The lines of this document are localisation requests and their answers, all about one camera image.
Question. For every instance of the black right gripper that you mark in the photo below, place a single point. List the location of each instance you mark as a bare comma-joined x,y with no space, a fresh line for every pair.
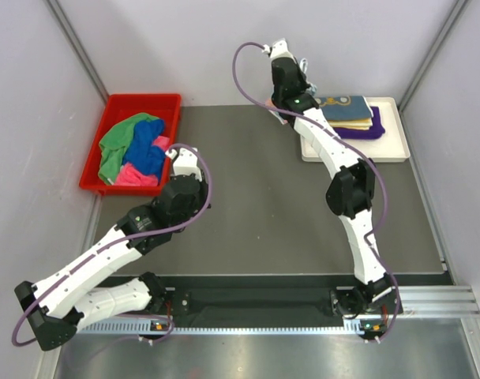
302,79

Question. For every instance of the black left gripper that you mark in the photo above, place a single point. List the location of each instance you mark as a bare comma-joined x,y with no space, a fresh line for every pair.
204,193

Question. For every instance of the yellow and blue cartoon towel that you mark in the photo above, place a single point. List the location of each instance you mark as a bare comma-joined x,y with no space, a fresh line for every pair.
345,108

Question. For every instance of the royal blue towel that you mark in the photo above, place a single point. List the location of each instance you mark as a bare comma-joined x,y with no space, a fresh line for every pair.
142,153

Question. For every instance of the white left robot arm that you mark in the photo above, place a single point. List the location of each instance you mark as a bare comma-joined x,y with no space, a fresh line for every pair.
70,300

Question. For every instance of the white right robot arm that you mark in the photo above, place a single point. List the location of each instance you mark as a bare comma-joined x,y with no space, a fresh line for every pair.
350,193

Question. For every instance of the pink towel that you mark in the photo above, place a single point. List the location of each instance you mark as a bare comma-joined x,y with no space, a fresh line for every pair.
130,176

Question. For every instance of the cream folded towel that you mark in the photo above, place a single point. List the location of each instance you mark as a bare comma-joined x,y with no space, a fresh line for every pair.
359,124

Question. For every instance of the green towel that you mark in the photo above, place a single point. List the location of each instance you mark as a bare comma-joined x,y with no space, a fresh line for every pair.
114,145

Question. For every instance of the red plastic bin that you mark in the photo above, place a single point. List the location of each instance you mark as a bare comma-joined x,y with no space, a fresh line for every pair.
119,107

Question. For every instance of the purple folded towel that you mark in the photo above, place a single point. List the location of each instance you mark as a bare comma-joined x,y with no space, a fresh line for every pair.
374,132

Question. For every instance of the white plastic tray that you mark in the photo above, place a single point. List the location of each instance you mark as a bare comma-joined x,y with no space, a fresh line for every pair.
391,146

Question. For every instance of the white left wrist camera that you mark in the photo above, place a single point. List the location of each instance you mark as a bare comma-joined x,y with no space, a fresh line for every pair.
184,162

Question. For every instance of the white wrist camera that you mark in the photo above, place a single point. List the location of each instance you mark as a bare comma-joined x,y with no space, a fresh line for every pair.
279,49
184,162

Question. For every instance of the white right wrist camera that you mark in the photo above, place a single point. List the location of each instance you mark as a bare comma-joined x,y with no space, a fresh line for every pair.
279,49

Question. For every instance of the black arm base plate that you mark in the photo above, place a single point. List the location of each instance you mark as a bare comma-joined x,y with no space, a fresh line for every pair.
264,301

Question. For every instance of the grey slotted cable duct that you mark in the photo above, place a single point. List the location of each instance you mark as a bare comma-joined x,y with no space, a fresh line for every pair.
158,326

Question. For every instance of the right aluminium frame post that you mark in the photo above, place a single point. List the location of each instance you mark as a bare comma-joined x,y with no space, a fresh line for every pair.
457,10

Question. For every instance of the aluminium frame post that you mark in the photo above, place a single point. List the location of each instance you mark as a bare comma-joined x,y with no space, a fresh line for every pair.
61,18
457,10

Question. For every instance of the left aluminium frame post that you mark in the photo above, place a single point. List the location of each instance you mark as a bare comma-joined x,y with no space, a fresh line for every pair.
61,18

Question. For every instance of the aluminium front rail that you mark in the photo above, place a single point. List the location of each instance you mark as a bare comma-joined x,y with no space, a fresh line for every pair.
440,302

